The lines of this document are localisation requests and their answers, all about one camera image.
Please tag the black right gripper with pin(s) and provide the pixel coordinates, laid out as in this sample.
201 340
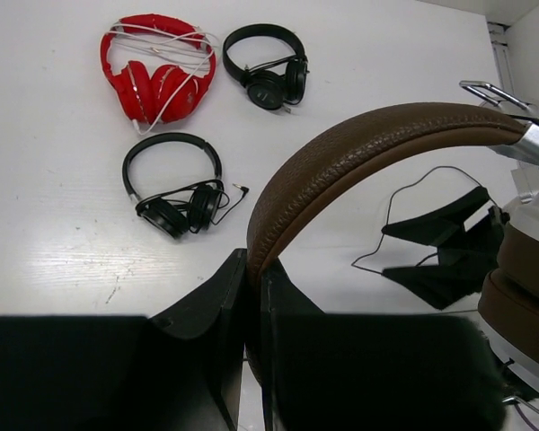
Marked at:
464 257

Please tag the black headphones upper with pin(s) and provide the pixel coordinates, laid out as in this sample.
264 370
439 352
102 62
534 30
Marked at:
275 84

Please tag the red headphones with white cable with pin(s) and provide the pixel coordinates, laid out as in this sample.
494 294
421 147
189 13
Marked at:
175 89

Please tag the aluminium rail right side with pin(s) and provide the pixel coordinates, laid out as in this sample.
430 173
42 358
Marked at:
500 49

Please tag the brown silver headphones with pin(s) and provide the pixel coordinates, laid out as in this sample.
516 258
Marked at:
380 350

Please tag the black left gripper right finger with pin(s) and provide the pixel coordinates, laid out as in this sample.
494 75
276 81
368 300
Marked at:
286 350

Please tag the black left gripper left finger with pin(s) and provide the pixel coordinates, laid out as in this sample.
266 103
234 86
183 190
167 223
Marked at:
198 363

